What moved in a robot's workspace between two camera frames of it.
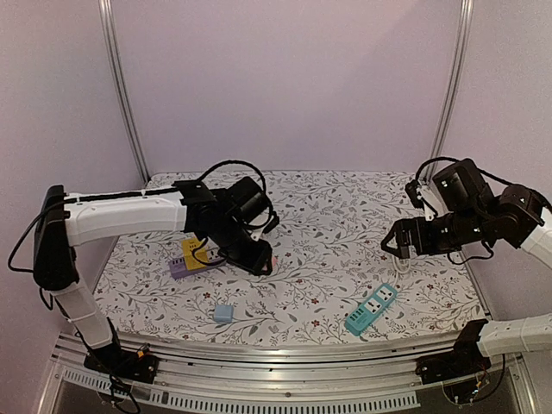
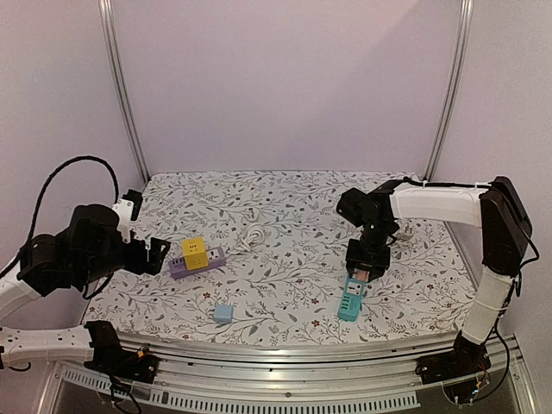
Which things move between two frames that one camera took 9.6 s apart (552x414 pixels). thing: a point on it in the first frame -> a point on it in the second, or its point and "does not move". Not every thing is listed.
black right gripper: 412,237 -> 367,262
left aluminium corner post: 106,22 does not move
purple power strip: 215,258 does not move
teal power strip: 366,314 -> 351,302
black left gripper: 257,261 -> 153,266
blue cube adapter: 223,313 does not move
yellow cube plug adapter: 202,254 does not move
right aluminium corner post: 461,53 does not move
